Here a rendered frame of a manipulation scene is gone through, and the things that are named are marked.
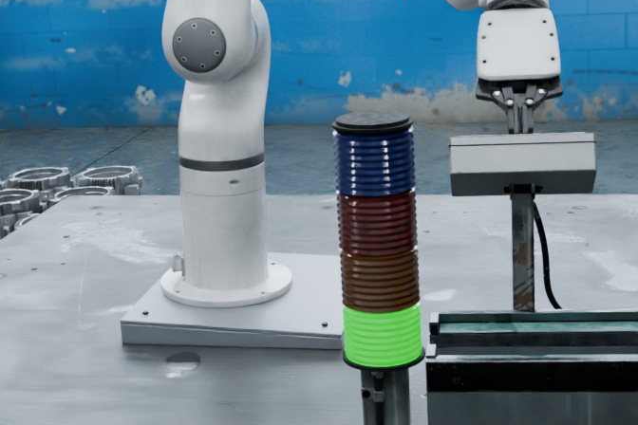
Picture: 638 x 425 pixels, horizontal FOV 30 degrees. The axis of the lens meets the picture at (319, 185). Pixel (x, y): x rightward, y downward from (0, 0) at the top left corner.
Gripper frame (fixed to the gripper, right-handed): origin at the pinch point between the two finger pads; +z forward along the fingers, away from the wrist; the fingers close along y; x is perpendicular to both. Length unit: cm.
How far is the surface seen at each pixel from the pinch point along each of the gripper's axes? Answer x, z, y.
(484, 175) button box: -2.8, 7.8, -4.5
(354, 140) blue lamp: -55, 28, -14
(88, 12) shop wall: 462, -309, -236
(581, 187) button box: 1.3, 7.8, 6.9
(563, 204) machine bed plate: 71, -18, 10
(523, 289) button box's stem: 7.9, 18.4, -0.1
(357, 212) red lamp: -52, 32, -14
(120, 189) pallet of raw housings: 192, -76, -114
